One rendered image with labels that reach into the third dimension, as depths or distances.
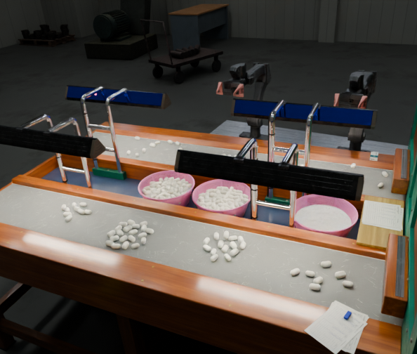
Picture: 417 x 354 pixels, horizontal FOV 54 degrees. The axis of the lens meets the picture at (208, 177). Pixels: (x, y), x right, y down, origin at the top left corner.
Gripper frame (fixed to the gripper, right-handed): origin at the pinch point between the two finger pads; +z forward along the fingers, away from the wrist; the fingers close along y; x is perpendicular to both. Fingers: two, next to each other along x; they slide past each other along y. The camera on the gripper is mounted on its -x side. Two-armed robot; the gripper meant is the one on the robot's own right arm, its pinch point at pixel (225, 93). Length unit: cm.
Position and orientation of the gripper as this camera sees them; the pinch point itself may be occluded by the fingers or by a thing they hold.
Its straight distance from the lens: 211.3
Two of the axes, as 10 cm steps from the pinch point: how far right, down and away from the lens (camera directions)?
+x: 0.7, 8.6, 5.0
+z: -4.8, 4.7, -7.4
